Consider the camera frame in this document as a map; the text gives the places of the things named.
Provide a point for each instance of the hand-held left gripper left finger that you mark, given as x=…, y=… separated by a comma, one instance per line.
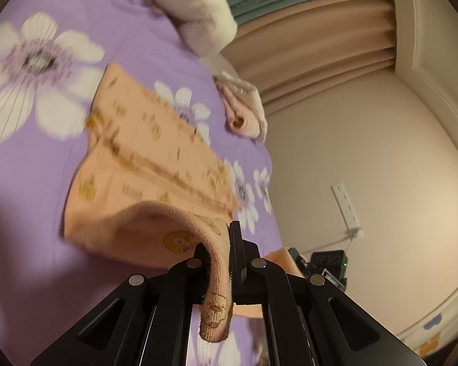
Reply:
x=198, y=254

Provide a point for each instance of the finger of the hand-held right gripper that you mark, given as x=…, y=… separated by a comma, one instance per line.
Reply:
x=297, y=261

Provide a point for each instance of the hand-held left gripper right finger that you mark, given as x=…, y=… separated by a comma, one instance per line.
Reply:
x=236, y=244

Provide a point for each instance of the orange cartoon print garment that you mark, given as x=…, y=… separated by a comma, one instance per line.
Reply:
x=145, y=160

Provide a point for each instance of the white power strip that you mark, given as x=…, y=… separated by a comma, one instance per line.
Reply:
x=345, y=207

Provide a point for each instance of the pink folded garment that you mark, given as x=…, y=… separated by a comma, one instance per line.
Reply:
x=244, y=114

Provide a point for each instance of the purple floral bedsheet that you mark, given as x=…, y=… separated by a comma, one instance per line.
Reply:
x=49, y=129

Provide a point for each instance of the beige curtain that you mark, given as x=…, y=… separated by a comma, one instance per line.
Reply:
x=313, y=53

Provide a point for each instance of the white fluffy blanket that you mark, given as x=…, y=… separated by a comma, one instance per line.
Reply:
x=198, y=3

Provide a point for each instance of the white wardrobe door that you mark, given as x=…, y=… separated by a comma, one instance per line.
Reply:
x=435, y=15

